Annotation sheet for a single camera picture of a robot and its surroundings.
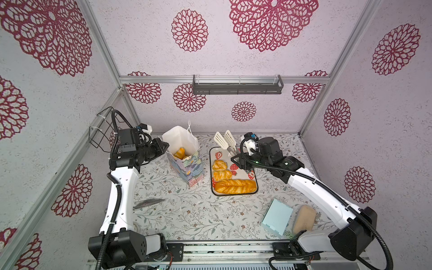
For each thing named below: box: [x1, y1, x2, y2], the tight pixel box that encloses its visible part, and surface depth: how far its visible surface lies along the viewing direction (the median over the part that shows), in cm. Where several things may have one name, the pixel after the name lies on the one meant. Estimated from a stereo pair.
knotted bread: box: [212, 159, 228, 171], surface depth 101 cm
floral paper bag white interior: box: [160, 120, 205, 188], surface depth 89 cm
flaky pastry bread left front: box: [212, 169, 233, 182], surface depth 97 cm
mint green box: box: [261, 198, 294, 237], surface depth 83 cm
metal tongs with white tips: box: [213, 129, 240, 157], surface depth 77 cm
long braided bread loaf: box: [214, 179, 258, 195], surface depth 92 cm
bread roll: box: [173, 146, 186, 160], surface depth 102 cm
